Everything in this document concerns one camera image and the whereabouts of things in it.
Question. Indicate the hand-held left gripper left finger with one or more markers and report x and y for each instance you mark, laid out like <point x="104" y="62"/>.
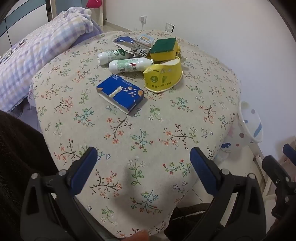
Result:
<point x="84" y="170"/>

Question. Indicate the red hanging bag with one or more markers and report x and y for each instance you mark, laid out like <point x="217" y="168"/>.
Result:
<point x="93" y="2"/>

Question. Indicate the white door frame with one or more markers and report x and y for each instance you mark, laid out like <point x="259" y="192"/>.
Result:
<point x="101" y="14"/>

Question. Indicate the blue snack box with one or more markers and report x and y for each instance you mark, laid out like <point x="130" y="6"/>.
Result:
<point x="120" y="91"/>

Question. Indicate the purple blanket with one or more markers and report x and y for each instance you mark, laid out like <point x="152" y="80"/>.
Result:
<point x="97" y="29"/>

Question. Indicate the white dotted trash bin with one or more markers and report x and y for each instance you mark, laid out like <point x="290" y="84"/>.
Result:
<point x="251" y="125"/>

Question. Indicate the purple plaid quilt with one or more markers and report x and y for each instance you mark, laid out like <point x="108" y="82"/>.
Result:
<point x="46" y="51"/>

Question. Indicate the yellow paper bowl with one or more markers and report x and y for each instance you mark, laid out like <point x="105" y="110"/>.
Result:
<point x="161" y="75"/>

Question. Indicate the torn blue white carton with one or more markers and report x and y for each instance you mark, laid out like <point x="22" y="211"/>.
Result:
<point x="123" y="40"/>

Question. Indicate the yellow green sponge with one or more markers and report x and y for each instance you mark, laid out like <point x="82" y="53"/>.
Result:
<point x="165" y="45"/>

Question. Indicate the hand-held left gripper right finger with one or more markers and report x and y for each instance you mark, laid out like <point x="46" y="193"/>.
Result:
<point x="203" y="172"/>

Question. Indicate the white wall socket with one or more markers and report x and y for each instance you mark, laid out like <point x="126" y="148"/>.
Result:
<point x="170" y="27"/>

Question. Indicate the person's dark fleece clothing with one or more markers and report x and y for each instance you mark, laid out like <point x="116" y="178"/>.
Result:
<point x="18" y="148"/>

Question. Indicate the white yogurt drink bottle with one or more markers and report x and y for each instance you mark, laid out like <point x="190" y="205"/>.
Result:
<point x="124" y="65"/>
<point x="111" y="55"/>

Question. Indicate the grey blue wardrobe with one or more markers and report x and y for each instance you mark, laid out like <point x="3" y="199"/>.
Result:
<point x="13" y="20"/>

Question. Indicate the light blue milk carton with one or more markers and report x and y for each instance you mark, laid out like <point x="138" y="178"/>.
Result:
<point x="144" y="41"/>

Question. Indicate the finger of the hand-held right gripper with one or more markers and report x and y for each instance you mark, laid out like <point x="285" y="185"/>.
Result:
<point x="276" y="172"/>
<point x="289" y="151"/>

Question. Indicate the floral tablecloth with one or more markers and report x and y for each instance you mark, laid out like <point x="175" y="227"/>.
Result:
<point x="138" y="125"/>

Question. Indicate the white plugged charger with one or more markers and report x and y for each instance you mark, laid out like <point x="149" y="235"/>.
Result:
<point x="143" y="19"/>

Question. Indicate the white metal rack frame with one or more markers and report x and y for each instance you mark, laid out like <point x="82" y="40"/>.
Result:
<point x="261" y="162"/>

